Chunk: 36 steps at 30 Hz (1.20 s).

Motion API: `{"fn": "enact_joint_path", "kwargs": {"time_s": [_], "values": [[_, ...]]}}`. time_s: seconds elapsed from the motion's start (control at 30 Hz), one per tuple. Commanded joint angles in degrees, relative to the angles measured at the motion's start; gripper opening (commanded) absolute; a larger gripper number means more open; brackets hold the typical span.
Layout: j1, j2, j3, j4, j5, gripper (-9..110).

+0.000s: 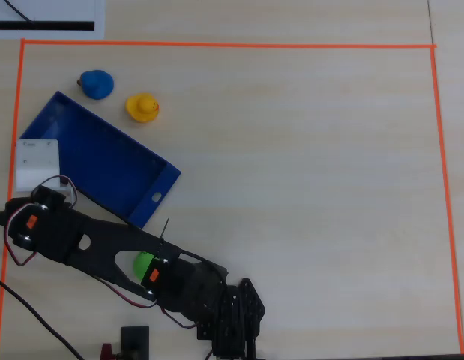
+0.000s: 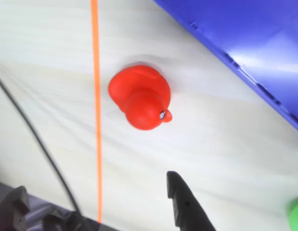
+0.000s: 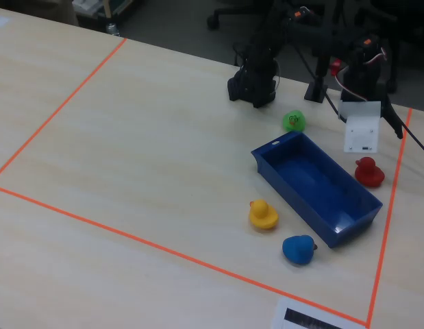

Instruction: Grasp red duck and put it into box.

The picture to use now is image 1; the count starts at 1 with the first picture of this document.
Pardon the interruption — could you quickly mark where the orange tape strip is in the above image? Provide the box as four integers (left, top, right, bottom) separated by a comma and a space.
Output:
429, 45, 464, 356
0, 39, 26, 360
20, 38, 438, 50

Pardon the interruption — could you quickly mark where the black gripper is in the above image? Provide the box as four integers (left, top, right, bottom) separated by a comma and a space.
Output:
0, 185, 73, 228

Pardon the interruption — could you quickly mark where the yellow rubber duck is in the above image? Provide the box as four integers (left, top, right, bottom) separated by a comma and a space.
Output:
125, 92, 160, 124

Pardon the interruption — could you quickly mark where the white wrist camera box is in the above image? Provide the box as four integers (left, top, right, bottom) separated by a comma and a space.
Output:
13, 139, 78, 203

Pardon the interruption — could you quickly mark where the blue plastic box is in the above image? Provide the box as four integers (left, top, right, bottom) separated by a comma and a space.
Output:
19, 90, 182, 230

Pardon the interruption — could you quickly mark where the long black cable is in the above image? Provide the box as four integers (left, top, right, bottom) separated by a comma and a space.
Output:
0, 274, 85, 360

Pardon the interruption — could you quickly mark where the blue rubber duck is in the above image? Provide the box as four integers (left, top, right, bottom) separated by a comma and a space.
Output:
76, 69, 115, 101

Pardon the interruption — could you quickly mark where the white paper with black bar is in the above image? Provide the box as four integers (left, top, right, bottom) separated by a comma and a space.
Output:
0, 0, 105, 40

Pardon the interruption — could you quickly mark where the green rubber duck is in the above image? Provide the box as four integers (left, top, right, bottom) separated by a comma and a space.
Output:
132, 250, 155, 281

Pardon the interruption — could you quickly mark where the black camera cable on arm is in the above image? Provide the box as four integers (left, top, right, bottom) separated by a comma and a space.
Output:
178, 248, 229, 288

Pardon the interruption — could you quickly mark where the thin black cable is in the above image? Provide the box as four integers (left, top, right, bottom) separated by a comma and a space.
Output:
4, 0, 36, 24

